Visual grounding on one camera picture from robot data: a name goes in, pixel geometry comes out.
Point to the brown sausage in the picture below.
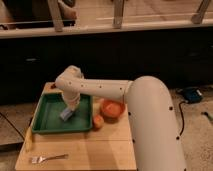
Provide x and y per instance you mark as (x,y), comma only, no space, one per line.
(53,86)

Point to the wooden table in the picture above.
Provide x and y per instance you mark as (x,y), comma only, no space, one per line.
(107,149)

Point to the orange bowl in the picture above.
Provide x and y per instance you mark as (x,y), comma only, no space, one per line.
(112,109)

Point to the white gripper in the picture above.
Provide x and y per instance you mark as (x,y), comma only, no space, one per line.
(71,100)

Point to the blue sponge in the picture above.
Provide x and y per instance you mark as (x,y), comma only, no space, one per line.
(66,114)

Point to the small orange fruit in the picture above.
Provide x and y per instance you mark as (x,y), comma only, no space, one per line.
(98,121)

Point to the green plastic tray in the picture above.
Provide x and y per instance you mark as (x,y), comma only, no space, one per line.
(47,116)

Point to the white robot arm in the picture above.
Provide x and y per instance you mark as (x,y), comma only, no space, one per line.
(157,141)

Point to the silver fork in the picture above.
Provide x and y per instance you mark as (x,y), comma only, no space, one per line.
(40,159)

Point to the yellow banana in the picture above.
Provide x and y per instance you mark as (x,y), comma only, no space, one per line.
(29,141)

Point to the blue device on floor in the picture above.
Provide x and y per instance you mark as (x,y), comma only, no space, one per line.
(192,95)

